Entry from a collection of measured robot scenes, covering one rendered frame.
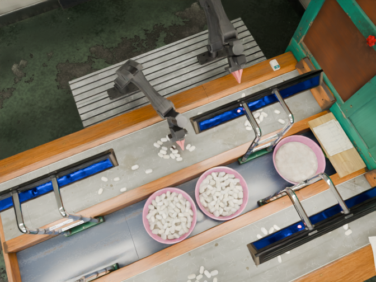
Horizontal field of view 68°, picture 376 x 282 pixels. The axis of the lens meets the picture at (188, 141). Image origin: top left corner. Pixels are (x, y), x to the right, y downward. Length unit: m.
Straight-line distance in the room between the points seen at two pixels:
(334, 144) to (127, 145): 1.09
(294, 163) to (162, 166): 0.70
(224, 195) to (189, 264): 0.37
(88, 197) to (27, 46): 1.97
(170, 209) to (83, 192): 0.46
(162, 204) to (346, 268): 0.90
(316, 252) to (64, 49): 2.60
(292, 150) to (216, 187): 0.45
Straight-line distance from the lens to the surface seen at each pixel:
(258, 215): 1.44
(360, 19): 1.42
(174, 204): 1.45
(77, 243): 1.60
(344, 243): 1.60
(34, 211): 1.64
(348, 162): 1.64
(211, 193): 1.45
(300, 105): 1.70
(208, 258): 1.43
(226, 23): 1.50
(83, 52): 2.89
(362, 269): 1.61
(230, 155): 1.47
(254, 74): 1.70
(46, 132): 2.63
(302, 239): 1.14
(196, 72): 1.78
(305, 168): 1.59
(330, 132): 1.65
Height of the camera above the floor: 2.17
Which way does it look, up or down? 71 degrees down
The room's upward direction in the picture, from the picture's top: 3 degrees counter-clockwise
